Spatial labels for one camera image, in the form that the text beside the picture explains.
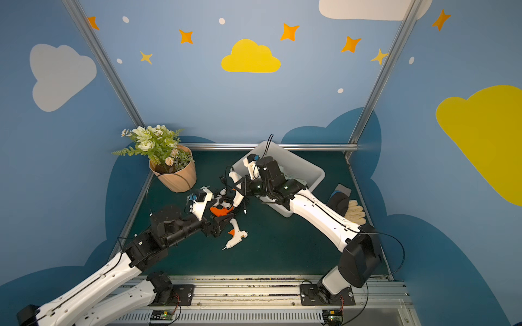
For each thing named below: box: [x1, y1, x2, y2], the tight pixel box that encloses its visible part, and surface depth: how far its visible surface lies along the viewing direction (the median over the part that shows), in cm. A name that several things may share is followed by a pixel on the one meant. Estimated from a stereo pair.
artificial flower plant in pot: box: [111, 124, 197, 193], surface depth 88 cm
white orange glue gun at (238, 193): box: [229, 171, 245, 208], surface depth 76 cm
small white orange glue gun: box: [221, 218, 249, 252], surface depth 90 cm
